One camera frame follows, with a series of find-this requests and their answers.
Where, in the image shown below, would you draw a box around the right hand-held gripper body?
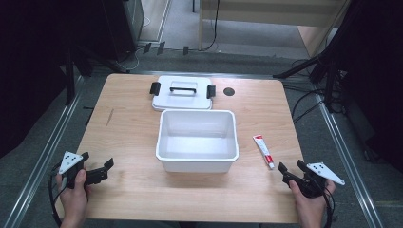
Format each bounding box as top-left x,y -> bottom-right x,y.
297,161 -> 346,199

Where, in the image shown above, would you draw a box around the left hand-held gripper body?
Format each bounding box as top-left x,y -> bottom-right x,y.
58,150 -> 87,190

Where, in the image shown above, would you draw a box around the white and red ointment tube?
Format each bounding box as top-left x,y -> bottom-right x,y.
252,134 -> 276,170

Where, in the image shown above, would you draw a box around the white plastic storage box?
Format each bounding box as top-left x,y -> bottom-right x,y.
155,108 -> 240,174

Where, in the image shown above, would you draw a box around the white lid with black handle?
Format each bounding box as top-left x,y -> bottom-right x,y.
149,75 -> 217,112

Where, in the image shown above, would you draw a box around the person's left hand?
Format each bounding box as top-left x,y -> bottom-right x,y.
56,169 -> 91,228

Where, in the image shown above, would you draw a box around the person's right hand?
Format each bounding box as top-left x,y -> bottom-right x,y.
288,180 -> 336,228

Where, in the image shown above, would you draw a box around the black metal stand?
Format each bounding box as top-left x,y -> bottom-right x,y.
61,46 -> 129,107

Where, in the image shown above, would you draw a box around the black tripod stand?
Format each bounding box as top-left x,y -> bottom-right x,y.
273,44 -> 345,114

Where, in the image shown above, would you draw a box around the dark cabinet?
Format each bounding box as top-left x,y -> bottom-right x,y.
104,0 -> 145,63

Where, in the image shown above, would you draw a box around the light wooden desk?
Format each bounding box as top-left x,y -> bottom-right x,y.
198,0 -> 351,59

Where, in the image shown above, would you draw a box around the aluminium floor rail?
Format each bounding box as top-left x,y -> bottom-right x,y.
313,91 -> 385,228
2,75 -> 86,228

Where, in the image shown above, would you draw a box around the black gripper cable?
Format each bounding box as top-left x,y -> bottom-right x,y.
48,162 -> 69,228
322,188 -> 336,228

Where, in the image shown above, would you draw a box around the black floor cables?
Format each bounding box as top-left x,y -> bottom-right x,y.
290,86 -> 327,125

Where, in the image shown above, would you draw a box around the white floor cable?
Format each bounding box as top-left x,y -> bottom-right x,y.
125,15 -> 152,71

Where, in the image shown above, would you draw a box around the hanging black cable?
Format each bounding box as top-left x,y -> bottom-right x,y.
202,0 -> 221,52

